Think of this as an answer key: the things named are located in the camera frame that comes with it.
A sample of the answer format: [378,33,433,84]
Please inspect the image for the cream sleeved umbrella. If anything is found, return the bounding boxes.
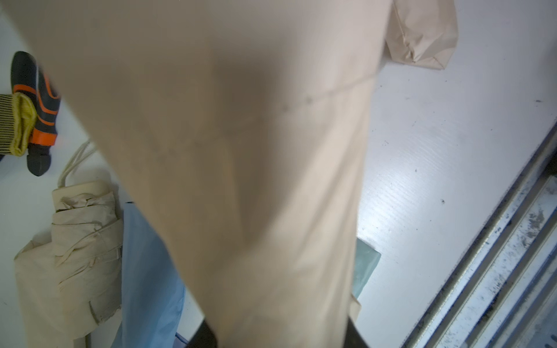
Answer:
[1,1,391,347]
[385,0,458,70]

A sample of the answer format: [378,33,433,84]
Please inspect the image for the yellow black work glove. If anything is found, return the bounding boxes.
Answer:
[1,93,38,157]

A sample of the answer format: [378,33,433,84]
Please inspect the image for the mint green umbrella sleeve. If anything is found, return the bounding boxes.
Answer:
[352,238,381,299]

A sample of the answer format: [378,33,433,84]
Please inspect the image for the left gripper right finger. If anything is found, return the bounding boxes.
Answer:
[345,318,368,348]

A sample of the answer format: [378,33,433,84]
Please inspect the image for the blue sleeved umbrella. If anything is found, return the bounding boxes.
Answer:
[112,202,187,347]

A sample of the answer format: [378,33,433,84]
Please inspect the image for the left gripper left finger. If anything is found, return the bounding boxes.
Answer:
[187,320,218,348]

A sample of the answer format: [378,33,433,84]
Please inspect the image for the beige sleeved umbrella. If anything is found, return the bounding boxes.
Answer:
[14,240,87,347]

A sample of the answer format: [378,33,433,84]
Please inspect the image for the orange black pliers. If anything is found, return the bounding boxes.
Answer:
[11,51,62,176]

